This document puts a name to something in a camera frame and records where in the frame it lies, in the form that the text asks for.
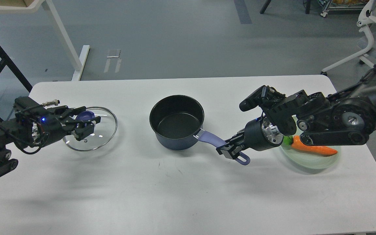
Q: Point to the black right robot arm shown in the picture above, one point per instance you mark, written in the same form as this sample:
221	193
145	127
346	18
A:
345	118

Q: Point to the pale green plate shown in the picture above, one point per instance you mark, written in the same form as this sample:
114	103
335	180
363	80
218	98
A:
308	160

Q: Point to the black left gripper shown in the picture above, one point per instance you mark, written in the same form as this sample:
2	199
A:
38	126

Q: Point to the white desk frame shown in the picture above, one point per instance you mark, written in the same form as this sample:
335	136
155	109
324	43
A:
29	6

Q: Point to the blue saucepan with handle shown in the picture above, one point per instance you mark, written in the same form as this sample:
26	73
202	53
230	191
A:
177	121

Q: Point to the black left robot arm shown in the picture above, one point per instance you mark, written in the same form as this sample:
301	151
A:
7	130

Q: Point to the glass lid with blue knob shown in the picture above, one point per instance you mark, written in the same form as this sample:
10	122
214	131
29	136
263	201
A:
103	131

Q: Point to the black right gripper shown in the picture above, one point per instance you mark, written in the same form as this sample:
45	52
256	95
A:
259	134

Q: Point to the white office chair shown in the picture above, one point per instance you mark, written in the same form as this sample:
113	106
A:
367	42

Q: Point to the orange toy carrot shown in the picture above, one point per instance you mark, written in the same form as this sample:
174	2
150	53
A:
295	143

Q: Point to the wheeled cart base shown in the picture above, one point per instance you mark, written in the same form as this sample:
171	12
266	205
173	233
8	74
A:
341	5

